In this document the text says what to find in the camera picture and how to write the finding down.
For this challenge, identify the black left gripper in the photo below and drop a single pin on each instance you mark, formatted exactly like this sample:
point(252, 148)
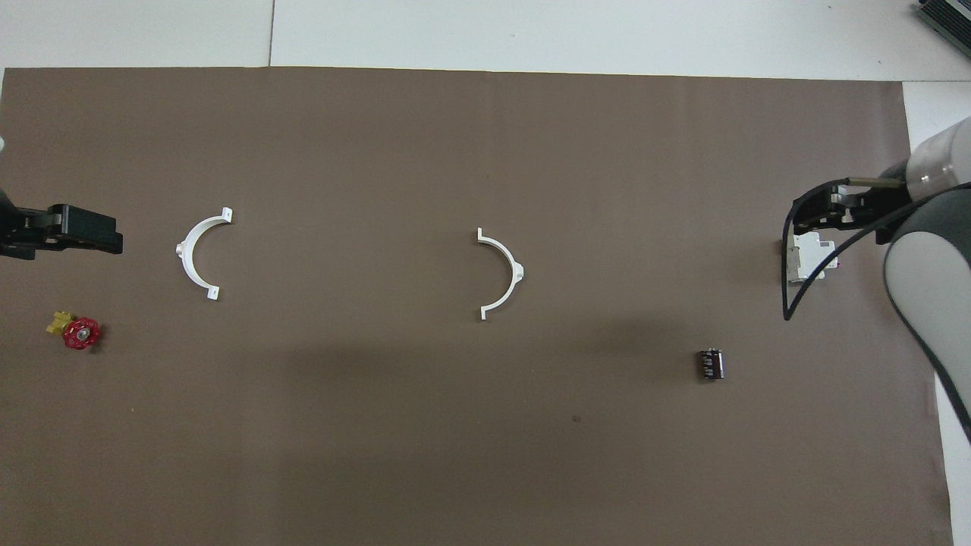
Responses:
point(19, 231)

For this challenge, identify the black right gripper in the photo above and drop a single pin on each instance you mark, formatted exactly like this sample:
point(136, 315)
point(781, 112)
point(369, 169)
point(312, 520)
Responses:
point(884, 208)

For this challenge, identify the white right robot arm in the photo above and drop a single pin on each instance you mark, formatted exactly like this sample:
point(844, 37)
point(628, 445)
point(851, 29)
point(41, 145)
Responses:
point(929, 288)

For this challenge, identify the white circuit breaker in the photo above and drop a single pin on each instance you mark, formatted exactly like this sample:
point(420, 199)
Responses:
point(810, 259)

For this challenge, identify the black cylindrical capacitor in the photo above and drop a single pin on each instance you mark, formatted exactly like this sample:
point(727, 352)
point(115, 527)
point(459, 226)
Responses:
point(711, 364)

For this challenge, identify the grey ribbed device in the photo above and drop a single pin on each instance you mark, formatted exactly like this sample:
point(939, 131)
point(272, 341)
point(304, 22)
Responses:
point(948, 14)

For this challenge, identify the brown paper mat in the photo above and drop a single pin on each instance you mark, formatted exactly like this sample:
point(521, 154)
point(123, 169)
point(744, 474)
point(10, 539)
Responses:
point(455, 379)

